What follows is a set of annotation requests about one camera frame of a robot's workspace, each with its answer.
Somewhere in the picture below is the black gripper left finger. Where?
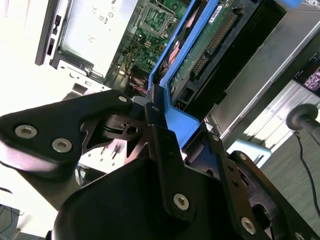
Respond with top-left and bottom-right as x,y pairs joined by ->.
0,86 -> 198,222

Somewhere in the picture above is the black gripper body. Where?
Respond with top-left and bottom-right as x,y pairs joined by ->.
52,154 -> 242,240

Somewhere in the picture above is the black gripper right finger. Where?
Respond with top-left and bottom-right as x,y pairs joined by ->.
199,123 -> 320,240

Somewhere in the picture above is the hard disk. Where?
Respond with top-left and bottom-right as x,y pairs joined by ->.
147,0 -> 253,151

